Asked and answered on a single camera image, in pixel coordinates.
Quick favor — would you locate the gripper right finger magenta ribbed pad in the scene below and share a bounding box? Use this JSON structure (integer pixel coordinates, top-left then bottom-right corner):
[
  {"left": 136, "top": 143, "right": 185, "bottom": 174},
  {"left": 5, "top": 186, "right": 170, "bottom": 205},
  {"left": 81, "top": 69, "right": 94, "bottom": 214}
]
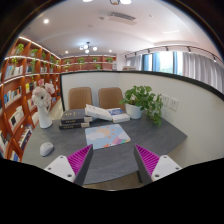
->
[{"left": 134, "top": 145, "right": 181, "bottom": 185}]

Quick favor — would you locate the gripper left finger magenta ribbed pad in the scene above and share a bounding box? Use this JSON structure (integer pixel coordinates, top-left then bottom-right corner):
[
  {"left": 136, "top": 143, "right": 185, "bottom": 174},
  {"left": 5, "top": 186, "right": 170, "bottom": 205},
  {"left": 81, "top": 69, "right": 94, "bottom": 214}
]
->
[{"left": 45, "top": 144, "right": 93, "bottom": 186}]

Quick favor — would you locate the white computer mouse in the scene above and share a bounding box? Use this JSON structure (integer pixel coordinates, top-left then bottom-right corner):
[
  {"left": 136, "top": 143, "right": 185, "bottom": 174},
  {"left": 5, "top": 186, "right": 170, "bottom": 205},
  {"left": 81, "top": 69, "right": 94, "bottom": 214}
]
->
[{"left": 40, "top": 142, "right": 54, "bottom": 156}]

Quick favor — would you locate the colourful pastel mouse pad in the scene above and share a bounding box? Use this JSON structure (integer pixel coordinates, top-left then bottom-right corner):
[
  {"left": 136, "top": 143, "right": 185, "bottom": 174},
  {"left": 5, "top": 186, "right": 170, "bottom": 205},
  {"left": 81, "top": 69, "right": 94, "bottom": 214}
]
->
[{"left": 85, "top": 124, "right": 131, "bottom": 150}]

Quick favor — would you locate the lower dark hardcover book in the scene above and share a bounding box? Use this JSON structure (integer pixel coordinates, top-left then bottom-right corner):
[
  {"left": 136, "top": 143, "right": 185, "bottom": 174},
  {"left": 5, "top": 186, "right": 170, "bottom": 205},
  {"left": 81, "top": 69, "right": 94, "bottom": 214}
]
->
[{"left": 59, "top": 122, "right": 90, "bottom": 130}]

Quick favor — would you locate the dark hardcover book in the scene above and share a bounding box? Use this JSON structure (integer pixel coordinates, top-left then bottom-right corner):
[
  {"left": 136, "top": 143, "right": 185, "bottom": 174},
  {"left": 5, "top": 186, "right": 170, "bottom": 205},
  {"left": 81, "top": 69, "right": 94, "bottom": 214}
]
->
[
  {"left": 59, "top": 122, "right": 90, "bottom": 130},
  {"left": 61, "top": 109, "right": 92, "bottom": 124}
]

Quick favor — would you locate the upper dark hardcover book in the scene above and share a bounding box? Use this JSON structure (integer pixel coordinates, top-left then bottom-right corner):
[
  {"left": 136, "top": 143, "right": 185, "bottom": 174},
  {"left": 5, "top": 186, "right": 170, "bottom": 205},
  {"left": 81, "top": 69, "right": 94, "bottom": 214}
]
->
[{"left": 61, "top": 109, "right": 92, "bottom": 124}]

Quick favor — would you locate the open white book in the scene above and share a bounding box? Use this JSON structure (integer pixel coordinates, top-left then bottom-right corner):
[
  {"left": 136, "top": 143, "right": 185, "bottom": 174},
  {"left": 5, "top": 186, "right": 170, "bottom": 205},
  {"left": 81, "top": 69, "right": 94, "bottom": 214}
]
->
[{"left": 85, "top": 104, "right": 112, "bottom": 121}]

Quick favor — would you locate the closed blue-white book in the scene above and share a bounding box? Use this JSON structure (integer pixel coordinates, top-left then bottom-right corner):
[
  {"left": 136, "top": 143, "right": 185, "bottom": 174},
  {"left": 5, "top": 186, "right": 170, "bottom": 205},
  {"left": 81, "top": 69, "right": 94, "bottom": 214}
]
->
[{"left": 108, "top": 108, "right": 130, "bottom": 123}]

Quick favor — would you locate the green plant in white pot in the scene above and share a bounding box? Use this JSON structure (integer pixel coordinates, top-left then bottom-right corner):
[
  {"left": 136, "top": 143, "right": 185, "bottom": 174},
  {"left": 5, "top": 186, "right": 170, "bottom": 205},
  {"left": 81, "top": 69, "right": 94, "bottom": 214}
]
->
[{"left": 119, "top": 86, "right": 163, "bottom": 126}]

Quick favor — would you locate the left tan chair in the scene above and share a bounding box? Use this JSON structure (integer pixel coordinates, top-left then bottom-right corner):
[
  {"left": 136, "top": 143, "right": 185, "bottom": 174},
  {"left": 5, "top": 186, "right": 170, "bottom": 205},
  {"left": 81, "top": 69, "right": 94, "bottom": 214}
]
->
[{"left": 68, "top": 87, "right": 92, "bottom": 109}]

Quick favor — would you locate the tan chair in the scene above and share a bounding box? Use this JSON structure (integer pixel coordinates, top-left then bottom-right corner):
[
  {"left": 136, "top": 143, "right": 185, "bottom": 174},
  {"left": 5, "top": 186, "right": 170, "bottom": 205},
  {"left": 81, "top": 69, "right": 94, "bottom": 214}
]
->
[
  {"left": 68, "top": 87, "right": 92, "bottom": 109},
  {"left": 98, "top": 87, "right": 125, "bottom": 110}
]

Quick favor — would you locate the right tan chair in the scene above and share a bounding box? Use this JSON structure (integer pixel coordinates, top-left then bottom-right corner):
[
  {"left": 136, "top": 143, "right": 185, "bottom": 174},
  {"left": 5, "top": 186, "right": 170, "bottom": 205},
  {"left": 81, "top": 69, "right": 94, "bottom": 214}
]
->
[{"left": 98, "top": 87, "right": 125, "bottom": 110}]

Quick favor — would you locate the white vase with pink flowers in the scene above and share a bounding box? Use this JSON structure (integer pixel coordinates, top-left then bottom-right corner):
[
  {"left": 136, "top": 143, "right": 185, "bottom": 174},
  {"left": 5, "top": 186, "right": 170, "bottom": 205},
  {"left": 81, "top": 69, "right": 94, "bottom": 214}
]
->
[{"left": 32, "top": 79, "right": 55, "bottom": 129}]

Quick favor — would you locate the white window curtain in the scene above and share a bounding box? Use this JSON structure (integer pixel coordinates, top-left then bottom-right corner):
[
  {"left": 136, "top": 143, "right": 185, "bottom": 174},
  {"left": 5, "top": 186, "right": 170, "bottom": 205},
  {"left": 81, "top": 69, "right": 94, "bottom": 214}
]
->
[{"left": 182, "top": 52, "right": 224, "bottom": 94}]

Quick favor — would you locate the orange wooden bookshelf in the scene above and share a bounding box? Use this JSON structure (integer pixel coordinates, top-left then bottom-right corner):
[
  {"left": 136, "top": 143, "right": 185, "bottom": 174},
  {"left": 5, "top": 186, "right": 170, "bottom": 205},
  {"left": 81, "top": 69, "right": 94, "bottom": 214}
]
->
[{"left": 0, "top": 36, "right": 61, "bottom": 161}]

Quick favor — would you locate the black ceiling chandelier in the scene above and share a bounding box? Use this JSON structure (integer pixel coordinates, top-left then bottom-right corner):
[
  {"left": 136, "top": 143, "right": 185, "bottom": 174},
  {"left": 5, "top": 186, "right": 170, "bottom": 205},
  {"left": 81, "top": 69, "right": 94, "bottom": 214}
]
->
[{"left": 79, "top": 42, "right": 98, "bottom": 54}]

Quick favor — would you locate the white wall socket panel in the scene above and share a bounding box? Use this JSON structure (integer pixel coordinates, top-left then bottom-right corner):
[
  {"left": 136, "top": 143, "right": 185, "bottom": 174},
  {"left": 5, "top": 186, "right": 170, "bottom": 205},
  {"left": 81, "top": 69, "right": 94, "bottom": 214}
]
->
[{"left": 169, "top": 98, "right": 179, "bottom": 111}]

